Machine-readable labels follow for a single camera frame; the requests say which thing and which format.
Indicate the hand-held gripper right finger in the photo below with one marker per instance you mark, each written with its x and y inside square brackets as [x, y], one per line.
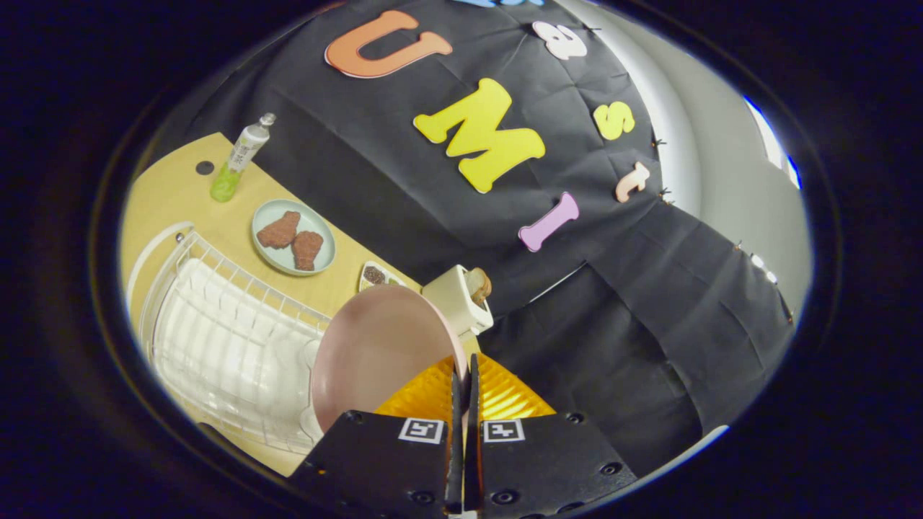
[548, 468]

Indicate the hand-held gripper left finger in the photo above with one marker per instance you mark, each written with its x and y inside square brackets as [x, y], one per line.
[375, 468]

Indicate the pink plate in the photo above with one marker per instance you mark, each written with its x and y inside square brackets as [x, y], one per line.
[375, 346]

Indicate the white dish rack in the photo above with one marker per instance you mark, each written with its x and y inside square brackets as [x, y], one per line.
[231, 346]

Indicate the white divided condiment dish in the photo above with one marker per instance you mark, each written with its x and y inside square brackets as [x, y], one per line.
[373, 274]

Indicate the light blue plate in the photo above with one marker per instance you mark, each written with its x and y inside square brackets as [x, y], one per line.
[317, 220]

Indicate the green dish soap bottle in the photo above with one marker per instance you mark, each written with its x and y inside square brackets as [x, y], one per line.
[238, 158]

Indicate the white toaster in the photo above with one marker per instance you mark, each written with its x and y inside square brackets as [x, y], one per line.
[451, 299]

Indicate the brown toast slice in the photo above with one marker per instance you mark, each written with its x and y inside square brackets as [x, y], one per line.
[480, 285]

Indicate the brown food piece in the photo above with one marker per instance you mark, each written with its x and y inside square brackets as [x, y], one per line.
[280, 231]
[308, 249]

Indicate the black table grommet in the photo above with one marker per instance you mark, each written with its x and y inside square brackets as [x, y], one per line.
[205, 167]

